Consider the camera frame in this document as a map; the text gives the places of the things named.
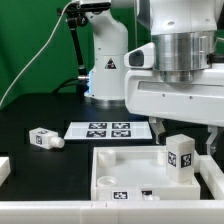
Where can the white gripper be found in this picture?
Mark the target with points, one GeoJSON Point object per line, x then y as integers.
{"type": "Point", "coordinates": [200, 101]}

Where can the white square tabletop part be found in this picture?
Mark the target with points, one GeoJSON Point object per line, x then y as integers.
{"type": "Point", "coordinates": [122, 173]}

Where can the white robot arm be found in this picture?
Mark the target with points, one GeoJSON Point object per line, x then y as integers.
{"type": "Point", "coordinates": [176, 75]}

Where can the white obstacle fence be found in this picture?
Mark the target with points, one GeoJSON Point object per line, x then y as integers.
{"type": "Point", "coordinates": [56, 190]}

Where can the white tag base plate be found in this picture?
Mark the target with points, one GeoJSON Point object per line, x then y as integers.
{"type": "Point", "coordinates": [108, 130]}

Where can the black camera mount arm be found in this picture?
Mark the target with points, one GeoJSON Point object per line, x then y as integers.
{"type": "Point", "coordinates": [76, 17]}

